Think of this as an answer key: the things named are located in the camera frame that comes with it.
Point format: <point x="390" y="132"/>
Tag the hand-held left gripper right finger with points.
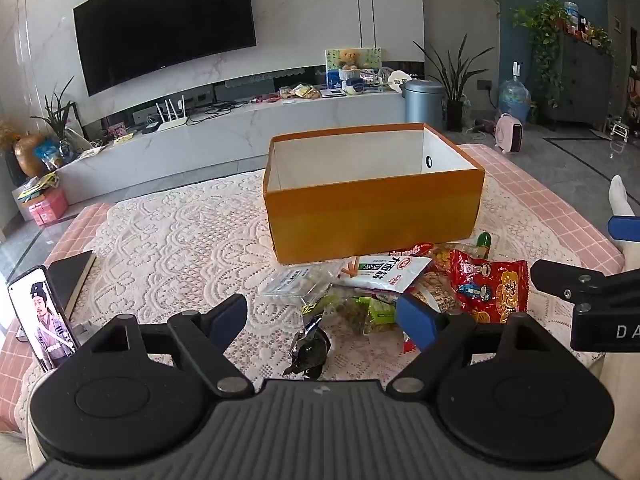
<point x="417" y="320"/>

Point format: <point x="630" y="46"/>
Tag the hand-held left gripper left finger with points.
<point x="227" y="317"/>

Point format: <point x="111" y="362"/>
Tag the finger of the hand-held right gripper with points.
<point x="555" y="272"/>
<point x="625" y="227"/>

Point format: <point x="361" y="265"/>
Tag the tan snack packet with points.
<point x="435" y="290"/>

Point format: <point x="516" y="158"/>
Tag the green snack packet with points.
<point x="382" y="312"/>

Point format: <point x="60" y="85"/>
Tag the white stick snack packet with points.
<point x="385" y="270"/>

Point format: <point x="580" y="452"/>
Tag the clear packet of yellow snacks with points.
<point x="442" y="260"/>

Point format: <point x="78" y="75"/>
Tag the red cartoon snack packet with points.
<point x="490" y="285"/>

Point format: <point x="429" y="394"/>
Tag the clear packet of white candies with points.
<point x="295" y="285"/>

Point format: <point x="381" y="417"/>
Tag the green sausage stick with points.
<point x="484" y="245"/>

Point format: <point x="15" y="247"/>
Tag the black foil snack packet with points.
<point x="310" y="350"/>

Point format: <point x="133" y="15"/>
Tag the orange cardboard box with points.
<point x="370" y="220"/>

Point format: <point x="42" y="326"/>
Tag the person's foot in white sock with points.
<point x="620" y="197"/>

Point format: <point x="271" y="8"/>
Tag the white step stool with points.
<point x="619" y="127"/>

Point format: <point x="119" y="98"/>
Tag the pink space heater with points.
<point x="507" y="132"/>

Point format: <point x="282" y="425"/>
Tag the grey cabinet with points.
<point x="585" y="85"/>

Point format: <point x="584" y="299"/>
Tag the black notebook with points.
<point x="70" y="272"/>

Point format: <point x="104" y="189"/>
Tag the blue water jug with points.
<point x="514" y="100"/>

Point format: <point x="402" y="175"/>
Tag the white marble television console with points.
<point x="225" y="145"/>

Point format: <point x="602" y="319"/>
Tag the smartphone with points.
<point x="42" y="315"/>

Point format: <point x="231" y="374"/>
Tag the potted plant with long leaves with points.
<point x="454" y="110"/>

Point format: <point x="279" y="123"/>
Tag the row of small bottles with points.
<point x="587" y="27"/>

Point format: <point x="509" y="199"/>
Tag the white router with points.
<point x="172" y="120"/>

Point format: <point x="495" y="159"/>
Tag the trailing ivy plant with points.
<point x="542" y="35"/>

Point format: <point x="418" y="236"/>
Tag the pink cardboard box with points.
<point x="47" y="207"/>

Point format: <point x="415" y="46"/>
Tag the grey-blue trash can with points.
<point x="422" y="105"/>

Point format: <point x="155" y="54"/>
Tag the colourful paper stack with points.
<point x="37" y="184"/>

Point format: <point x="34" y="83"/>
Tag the yellow snack bags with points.
<point x="300" y="91"/>

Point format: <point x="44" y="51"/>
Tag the white round object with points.
<point x="399" y="81"/>

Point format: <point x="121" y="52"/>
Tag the blue bag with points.
<point x="47" y="152"/>

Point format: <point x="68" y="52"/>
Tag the blue box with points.
<point x="337" y="80"/>

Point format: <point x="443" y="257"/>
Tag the golden brown vase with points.
<point x="27" y="157"/>

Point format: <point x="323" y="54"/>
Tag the small potted plant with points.
<point x="57" y="115"/>

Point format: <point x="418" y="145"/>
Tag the green picture board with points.
<point x="370" y="57"/>

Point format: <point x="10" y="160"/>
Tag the brown teddy bear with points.
<point x="348" y="59"/>

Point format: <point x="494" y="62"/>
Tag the black wall television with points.
<point x="165" y="25"/>

